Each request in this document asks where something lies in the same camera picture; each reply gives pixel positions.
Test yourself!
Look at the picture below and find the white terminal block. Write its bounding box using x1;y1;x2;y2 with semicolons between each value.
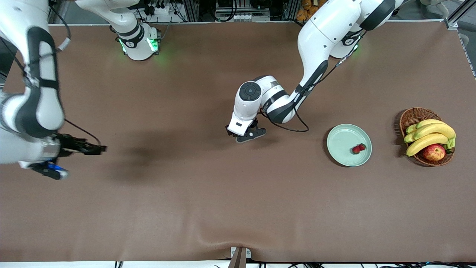
216;11;270;22

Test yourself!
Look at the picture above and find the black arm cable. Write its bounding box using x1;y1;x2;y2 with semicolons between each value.
22;0;102;146
259;30;369;133

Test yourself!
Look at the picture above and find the white power strip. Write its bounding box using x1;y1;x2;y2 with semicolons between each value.
143;0;172;16

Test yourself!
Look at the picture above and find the large table cover mat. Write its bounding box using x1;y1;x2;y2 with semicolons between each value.
0;20;476;263

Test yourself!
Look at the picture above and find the yellow banana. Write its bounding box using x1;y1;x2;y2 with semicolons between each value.
416;119;445;129
414;123;456;141
406;133;449;157

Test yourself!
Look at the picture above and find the red yellow apple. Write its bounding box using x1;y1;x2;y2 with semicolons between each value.
423;144;446;162

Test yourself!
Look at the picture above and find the pale green round plate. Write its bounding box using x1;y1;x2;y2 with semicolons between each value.
327;124;373;167

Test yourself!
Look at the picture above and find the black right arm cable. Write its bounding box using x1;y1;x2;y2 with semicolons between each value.
22;0;102;146

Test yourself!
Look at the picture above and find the aluminium frame post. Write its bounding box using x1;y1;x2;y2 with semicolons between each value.
182;0;200;22

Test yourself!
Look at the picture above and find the brown wicker basket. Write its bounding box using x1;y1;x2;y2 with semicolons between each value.
399;107;455;167

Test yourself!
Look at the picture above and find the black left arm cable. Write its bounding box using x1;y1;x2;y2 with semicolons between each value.
259;30;369;133

